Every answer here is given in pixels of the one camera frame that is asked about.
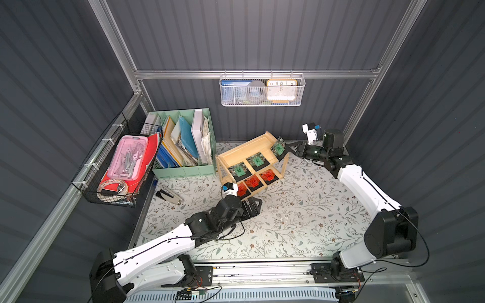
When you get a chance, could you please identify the red tea bag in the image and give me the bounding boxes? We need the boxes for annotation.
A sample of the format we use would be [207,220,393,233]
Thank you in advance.
[237,182,251,199]
[244,175,264,193]
[260,169,279,186]

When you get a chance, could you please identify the green tea bag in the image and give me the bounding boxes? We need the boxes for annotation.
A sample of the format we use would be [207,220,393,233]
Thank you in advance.
[246,152,270,172]
[229,162,252,182]
[270,137,288,161]

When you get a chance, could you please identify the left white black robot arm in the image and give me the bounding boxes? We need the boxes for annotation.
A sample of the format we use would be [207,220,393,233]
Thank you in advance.
[89,183,263,302]

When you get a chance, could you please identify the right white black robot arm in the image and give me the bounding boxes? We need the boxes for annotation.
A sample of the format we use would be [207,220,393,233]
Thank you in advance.
[291,123,420,276]

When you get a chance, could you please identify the wooden two-tier shelf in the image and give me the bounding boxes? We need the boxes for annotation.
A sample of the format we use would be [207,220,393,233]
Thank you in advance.
[215,131,289,200]

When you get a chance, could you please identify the floral table mat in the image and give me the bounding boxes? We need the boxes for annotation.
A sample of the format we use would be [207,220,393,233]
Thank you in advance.
[133,156,371,260]

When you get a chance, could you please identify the black white stapler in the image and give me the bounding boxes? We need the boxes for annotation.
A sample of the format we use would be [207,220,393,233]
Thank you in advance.
[155,189,182,205]

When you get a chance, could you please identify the green file organizer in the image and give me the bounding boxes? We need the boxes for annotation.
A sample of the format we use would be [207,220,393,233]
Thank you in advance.
[142,108,216,179]

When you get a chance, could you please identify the yellow white clock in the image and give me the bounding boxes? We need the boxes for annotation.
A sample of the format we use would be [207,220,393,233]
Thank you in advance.
[266,79,298,102]

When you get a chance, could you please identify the loose paper stack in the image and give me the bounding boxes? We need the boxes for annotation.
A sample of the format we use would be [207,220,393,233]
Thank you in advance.
[201,117,212,158]

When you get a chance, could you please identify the blue books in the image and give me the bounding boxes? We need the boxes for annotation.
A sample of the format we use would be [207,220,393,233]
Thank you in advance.
[156,143,180,169]

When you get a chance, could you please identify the teal folder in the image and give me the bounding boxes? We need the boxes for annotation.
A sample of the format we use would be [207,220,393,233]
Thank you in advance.
[178,116,199,160]

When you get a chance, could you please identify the white binder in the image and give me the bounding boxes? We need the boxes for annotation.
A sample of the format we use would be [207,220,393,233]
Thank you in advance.
[191,109,204,157]

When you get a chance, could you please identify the grey tape roll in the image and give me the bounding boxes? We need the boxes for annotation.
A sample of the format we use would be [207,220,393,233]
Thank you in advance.
[246,80,266,104]

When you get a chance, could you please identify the red folder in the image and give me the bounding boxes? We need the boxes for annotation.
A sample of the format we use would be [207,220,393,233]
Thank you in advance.
[100,133,160,196]

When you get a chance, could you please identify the clear tape roll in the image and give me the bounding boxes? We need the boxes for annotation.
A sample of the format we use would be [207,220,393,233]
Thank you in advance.
[97,179,128,203]

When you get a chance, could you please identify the pink plastic case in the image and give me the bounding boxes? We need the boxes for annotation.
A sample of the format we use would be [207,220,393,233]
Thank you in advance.
[107,135,149,181]

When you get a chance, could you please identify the blue box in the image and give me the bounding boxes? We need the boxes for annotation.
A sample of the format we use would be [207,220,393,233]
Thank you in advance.
[220,80,251,105]

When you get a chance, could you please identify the white wire wall basket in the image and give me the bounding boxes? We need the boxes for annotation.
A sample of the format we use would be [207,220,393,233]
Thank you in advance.
[219,73,306,107]

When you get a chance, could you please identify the black wire basket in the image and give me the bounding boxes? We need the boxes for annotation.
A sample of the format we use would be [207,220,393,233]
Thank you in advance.
[72,114,163,208]

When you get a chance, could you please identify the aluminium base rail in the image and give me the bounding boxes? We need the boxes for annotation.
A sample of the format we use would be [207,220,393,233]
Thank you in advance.
[109,258,410,289]

